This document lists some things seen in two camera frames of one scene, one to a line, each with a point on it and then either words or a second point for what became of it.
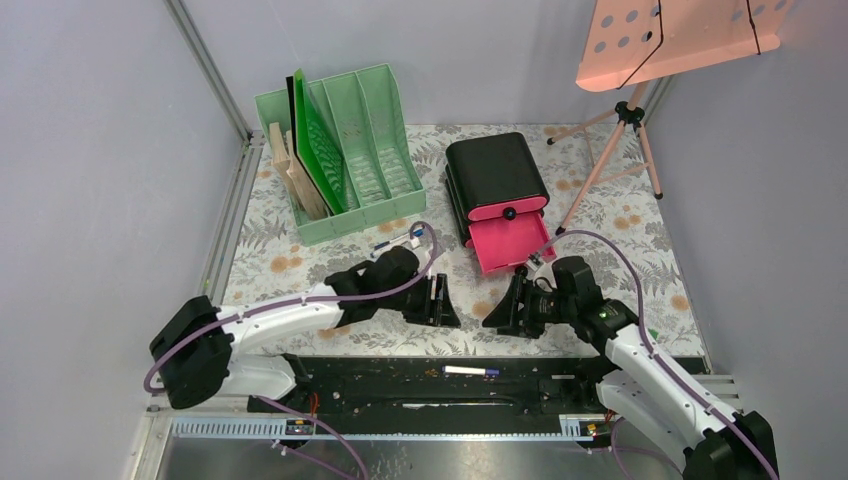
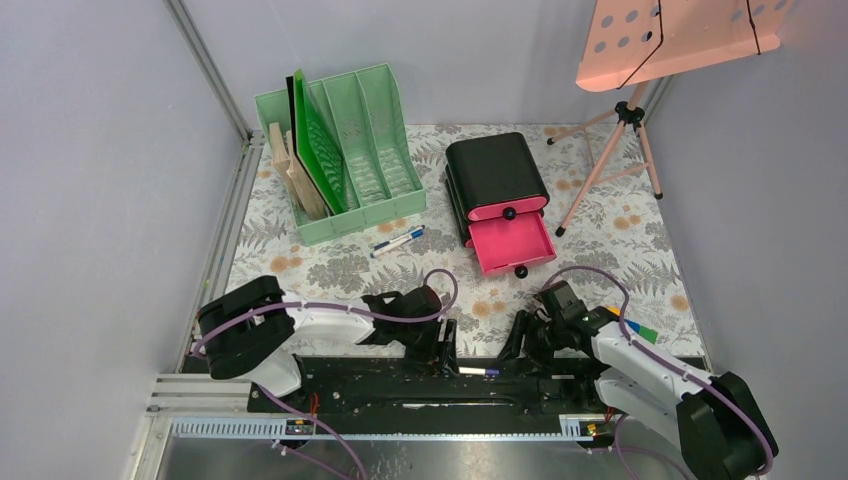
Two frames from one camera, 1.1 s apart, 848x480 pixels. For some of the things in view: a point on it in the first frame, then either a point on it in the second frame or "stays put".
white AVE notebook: [309, 157] stays put
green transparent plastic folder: [311, 148] stays put
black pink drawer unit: [496, 197] stays put
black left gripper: [438, 312] to [446, 349]
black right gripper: [507, 317] to [512, 348]
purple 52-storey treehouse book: [310, 203] stays put
